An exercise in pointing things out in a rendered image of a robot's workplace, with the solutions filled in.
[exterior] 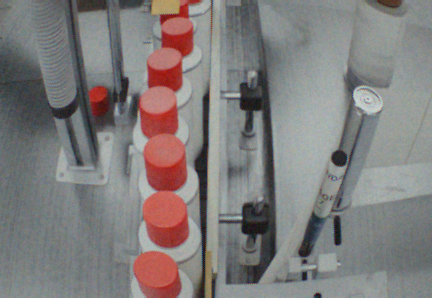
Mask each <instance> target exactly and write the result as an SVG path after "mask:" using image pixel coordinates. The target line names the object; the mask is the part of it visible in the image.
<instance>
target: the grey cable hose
mask: <svg viewBox="0 0 432 298"><path fill-rule="evenodd" d="M28 4H29V9H30V14H31V15H30V16H31V20H32V23H33V24H32V26H33V27H32V28H33V31H34V36H35V42H36V44H37V45H36V47H37V51H38V52H37V53H38V55H39V60H40V61H39V62H40V66H41V70H42V71H41V72H42V73H43V74H42V76H43V80H44V84H45V88H46V92H47V96H48V101H47V105H48V106H49V107H48V109H49V111H50V112H51V113H52V115H53V117H55V118H56V119H60V120H64V119H67V118H68V117H70V116H71V115H73V114H74V113H75V112H76V110H77V109H78V106H79V98H80V95H79V92H78V90H79V89H78V88H77V86H76V85H75V79H74V73H73V68H72V63H71V62H72V60H71V55H70V50H69V49H70V48H69V43H68V35H67V27H66V21H65V13H64V12H65V11H64V4H63V0H28Z"/></svg>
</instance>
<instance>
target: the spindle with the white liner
mask: <svg viewBox="0 0 432 298"><path fill-rule="evenodd" d="M355 11H356V12H355V17H354V18H355V20H354V23H353V28H352V29H353V30H352V36H351V37H352V38H351V40H350V41H351V43H350V47H349V50H350V51H349V53H348V55H347V65H346V66H345V69H344V72H343V73H344V78H345V81H346V83H347V85H348V86H349V88H350V89H351V90H354V89H355V88H356V87H358V86H359V87H361V86H367V87H369V88H372V87H377V88H387V89H391V84H392V82H393V79H394V71H395V68H396V64H397V61H398V60H397V58H398V55H399V53H400V52H399V51H400V48H401V45H402V44H401V42H402V39H403V35H404V31H405V26H406V21H407V20H406V19H407V17H408V13H409V8H408V4H407V3H406V1H405V0H357V3H356V9H355Z"/></svg>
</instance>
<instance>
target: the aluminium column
mask: <svg viewBox="0 0 432 298"><path fill-rule="evenodd" d="M68 1H69V3H68ZM76 3H77V1H76V0H63V4H64V11H65V12H64V13H65V21H66V27H67V35H68V43H69V48H70V49H69V50H70V55H71V60H72V62H71V63H72V68H73V73H74V79H75V85H76V86H77V88H78V89H79V90H78V92H79V95H80V98H79V106H78V109H77V110H76V112H75V113H74V114H73V115H71V116H70V117H68V118H67V119H64V120H60V119H56V118H55V117H54V119H55V124H56V126H57V131H58V133H59V138H60V140H61V144H62V147H63V151H64V154H65V156H66V159H67V164H68V166H69V169H74V170H96V162H97V157H98V151H99V146H100V145H99V141H98V137H97V134H96V127H95V124H94V120H93V118H94V117H93V113H92V110H91V108H92V107H91V103H90V97H89V93H88V92H89V90H88V87H87V84H88V83H87V80H86V78H87V77H86V74H85V72H86V71H85V68H84V66H85V65H84V62H83V61H84V59H83V53H82V47H81V46H82V44H81V38H80V37H81V36H80V30H79V29H80V28H79V22H78V21H79V20H78V15H77V14H78V12H77V4H76ZM69 5H70V10H69ZM69 11H70V12H71V13H70V12H69ZM70 14H71V16H70ZM70 18H71V19H72V20H71V19H70ZM71 21H72V24H71ZM71 25H72V26H73V27H71ZM72 29H73V34H74V35H73V34H72ZM73 37H74V39H73ZM73 40H74V42H75V43H74V42H73ZM74 45H75V47H74ZM74 49H75V50H74ZM75 51H76V52H75ZM75 53H76V55H75ZM76 56H77V57H76ZM76 63H77V64H76ZM77 65H78V66H77Z"/></svg>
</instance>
